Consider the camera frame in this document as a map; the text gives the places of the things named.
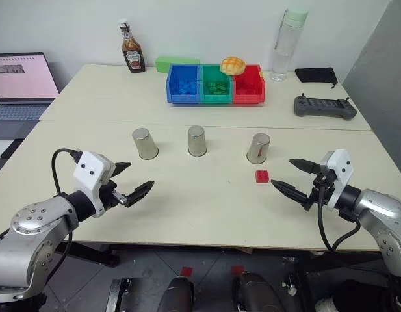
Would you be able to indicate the clear bottle green lid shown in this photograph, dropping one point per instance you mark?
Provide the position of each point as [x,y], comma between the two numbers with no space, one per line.
[284,55]

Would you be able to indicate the metal bracket on floor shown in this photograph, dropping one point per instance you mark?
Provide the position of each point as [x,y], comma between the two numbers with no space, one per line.
[119,295]

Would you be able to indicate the grey partition panel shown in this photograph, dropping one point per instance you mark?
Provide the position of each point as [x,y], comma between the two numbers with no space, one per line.
[379,81]

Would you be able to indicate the green rectangular box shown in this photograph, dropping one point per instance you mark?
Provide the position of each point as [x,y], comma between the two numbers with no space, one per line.
[162,63]

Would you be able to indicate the golden bread bun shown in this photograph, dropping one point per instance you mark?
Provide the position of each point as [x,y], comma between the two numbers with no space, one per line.
[232,66]

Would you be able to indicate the blue toy bricks pile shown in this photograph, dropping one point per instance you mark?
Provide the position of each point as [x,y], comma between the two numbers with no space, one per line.
[186,87]

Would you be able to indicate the grey handheld controller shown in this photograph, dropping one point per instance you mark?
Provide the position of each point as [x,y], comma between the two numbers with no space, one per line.
[320,107]

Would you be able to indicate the ketchup bottle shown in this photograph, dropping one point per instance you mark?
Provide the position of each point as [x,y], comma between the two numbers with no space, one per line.
[133,55]

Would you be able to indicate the green toy bricks pile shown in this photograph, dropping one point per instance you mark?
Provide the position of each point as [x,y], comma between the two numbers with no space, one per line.
[217,87]

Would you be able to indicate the red floor tape square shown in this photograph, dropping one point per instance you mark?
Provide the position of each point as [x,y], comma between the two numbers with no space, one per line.
[238,270]
[186,271]

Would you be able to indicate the green storage bin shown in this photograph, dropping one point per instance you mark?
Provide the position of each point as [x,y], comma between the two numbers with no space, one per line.
[206,97]

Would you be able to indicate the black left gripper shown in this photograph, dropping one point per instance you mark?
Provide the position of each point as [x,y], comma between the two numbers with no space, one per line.
[110,196]

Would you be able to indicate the dark rounded shape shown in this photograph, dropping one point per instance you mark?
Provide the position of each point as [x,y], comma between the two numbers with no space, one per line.
[177,295]
[258,292]

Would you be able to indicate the steel cup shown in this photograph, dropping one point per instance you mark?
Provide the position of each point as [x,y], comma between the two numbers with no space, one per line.
[145,143]
[197,141]
[258,148]

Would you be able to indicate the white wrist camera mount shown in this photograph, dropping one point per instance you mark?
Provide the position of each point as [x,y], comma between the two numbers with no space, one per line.
[341,175]
[89,169]

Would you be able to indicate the red toy brick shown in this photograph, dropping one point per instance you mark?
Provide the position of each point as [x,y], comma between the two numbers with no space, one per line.
[262,177]

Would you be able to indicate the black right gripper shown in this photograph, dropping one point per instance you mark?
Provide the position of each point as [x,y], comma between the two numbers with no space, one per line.
[323,190]

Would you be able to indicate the red storage bin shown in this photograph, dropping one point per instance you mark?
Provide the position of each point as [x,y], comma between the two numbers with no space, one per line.
[242,97]

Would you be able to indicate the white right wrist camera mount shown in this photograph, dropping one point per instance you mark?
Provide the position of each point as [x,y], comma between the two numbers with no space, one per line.
[341,175]

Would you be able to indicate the black table frame foot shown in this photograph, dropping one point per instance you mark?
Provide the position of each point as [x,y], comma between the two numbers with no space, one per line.
[89,253]

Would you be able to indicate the grey laptop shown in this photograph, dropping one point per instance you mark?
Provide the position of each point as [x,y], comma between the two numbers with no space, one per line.
[21,87]

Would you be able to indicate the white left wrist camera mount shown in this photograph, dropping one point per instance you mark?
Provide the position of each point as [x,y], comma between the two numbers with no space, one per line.
[89,169]

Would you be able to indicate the black fabric pouch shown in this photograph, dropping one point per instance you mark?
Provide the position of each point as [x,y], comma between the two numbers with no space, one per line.
[314,74]

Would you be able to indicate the blue storage bin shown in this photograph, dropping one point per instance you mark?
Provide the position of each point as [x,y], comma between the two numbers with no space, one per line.
[174,96]

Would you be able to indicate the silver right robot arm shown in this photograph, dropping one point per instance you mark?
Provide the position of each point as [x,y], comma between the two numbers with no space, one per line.
[388,221]

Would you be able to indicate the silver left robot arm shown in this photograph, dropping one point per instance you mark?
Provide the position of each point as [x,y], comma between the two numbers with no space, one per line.
[28,247]

